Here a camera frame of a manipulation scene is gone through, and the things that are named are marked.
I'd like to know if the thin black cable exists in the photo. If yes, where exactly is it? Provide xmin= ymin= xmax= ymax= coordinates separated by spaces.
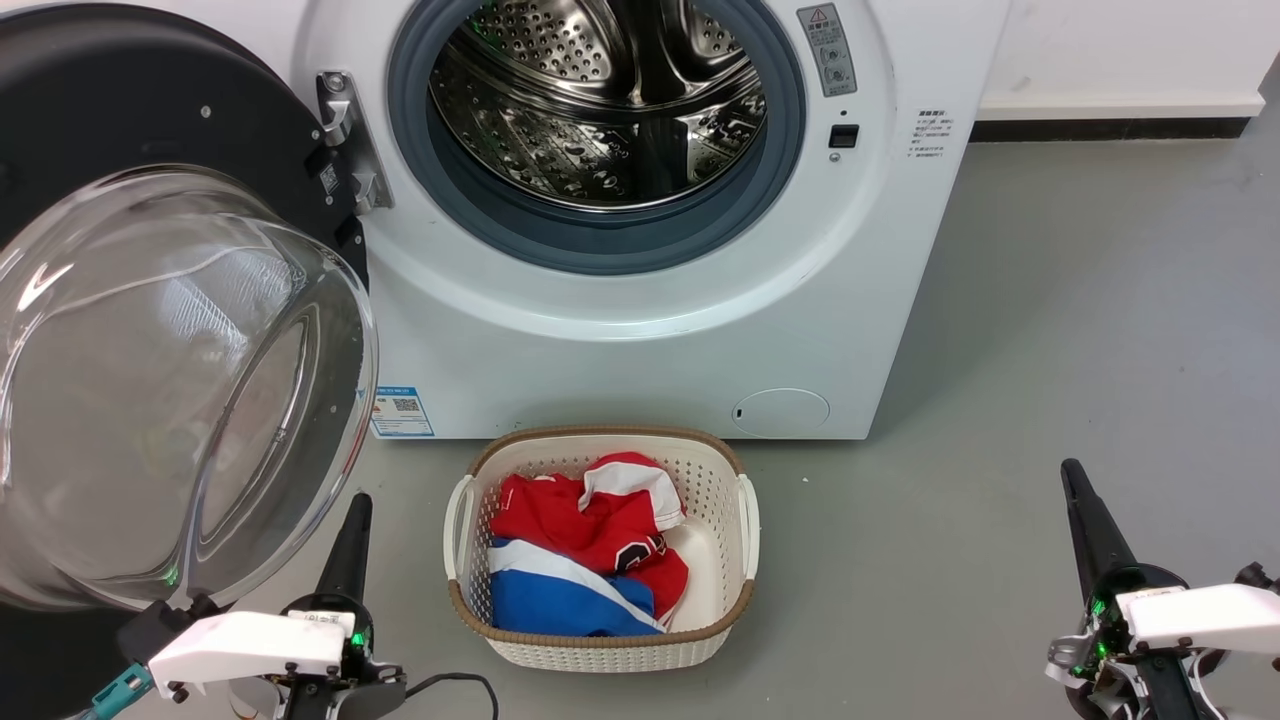
xmin=405 ymin=672 xmax=499 ymax=720

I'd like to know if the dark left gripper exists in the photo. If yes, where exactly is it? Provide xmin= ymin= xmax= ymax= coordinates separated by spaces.
xmin=280 ymin=492 xmax=407 ymax=691

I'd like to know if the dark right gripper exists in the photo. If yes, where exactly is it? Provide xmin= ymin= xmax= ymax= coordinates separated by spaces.
xmin=1045 ymin=458 xmax=1229 ymax=720

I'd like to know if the metal door hinge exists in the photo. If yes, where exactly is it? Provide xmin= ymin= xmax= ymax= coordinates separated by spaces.
xmin=316 ymin=70 xmax=393 ymax=213

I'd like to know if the round white filter cover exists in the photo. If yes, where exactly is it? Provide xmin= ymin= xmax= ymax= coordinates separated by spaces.
xmin=731 ymin=388 xmax=831 ymax=438

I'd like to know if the black text sticker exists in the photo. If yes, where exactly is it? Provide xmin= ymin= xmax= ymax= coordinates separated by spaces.
xmin=908 ymin=108 xmax=956 ymax=161

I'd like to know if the red white blue garment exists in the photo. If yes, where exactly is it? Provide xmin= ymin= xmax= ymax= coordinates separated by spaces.
xmin=486 ymin=451 xmax=691 ymax=637

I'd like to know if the blue energy label sticker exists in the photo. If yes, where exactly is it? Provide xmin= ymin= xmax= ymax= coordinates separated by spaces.
xmin=370 ymin=385 xmax=437 ymax=439

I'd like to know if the grey warning sticker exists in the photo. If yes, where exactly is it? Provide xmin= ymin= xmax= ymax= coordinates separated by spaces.
xmin=796 ymin=3 xmax=859 ymax=98

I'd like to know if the white plastic laundry basket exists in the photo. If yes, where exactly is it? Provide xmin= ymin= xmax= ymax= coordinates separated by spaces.
xmin=443 ymin=425 xmax=761 ymax=673

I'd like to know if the white front-load washing machine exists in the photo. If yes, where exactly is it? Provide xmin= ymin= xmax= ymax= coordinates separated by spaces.
xmin=130 ymin=0 xmax=1013 ymax=441

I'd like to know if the perforated steel washer drum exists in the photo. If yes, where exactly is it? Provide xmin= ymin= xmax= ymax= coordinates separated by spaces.
xmin=428 ymin=0 xmax=769 ymax=213

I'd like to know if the black round glass washer door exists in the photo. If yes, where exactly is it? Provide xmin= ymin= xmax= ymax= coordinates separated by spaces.
xmin=0 ymin=3 xmax=381 ymax=720

